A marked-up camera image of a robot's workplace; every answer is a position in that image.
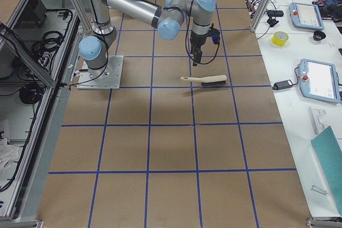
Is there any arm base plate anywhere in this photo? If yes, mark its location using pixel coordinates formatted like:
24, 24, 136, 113
77, 56, 124, 90

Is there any teach pendant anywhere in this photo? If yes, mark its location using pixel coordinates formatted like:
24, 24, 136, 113
289, 2, 324, 30
298, 59, 341, 104

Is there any near teach pendant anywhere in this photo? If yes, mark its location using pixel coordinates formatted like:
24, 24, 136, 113
298, 59, 341, 104

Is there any far teach pendant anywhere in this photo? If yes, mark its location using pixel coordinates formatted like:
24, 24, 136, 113
289, 2, 324, 30

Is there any beige hand brush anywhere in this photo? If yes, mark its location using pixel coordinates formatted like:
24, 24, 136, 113
180, 75, 227, 87

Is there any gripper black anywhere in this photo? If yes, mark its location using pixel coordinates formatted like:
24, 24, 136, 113
190, 23, 221, 66

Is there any teal board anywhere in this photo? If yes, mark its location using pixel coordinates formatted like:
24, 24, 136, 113
311, 126, 341, 215

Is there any white crumpled cloth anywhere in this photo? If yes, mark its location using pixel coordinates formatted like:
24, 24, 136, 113
1, 138, 19, 172

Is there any black power adapter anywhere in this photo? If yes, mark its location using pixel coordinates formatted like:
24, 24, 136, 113
272, 80, 294, 91

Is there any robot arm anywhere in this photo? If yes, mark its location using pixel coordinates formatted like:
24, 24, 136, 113
89, 0, 220, 66

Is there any yellow tape roll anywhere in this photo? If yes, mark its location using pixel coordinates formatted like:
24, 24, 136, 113
271, 31, 289, 47

